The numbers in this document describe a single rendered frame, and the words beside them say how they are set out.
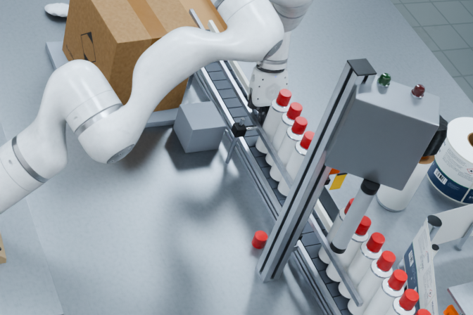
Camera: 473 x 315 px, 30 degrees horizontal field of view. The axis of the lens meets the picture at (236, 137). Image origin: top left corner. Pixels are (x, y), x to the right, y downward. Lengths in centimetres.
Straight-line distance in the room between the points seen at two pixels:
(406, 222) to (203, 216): 54
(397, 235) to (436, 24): 270
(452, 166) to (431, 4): 269
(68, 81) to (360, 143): 61
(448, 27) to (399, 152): 322
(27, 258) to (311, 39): 130
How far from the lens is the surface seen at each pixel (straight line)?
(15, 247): 209
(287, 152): 224
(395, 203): 237
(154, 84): 183
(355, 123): 172
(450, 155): 245
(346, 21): 308
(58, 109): 189
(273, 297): 214
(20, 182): 193
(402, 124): 171
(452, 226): 228
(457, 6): 516
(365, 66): 173
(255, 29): 179
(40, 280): 204
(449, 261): 235
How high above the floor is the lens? 248
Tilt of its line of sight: 42 degrees down
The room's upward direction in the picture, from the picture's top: 20 degrees clockwise
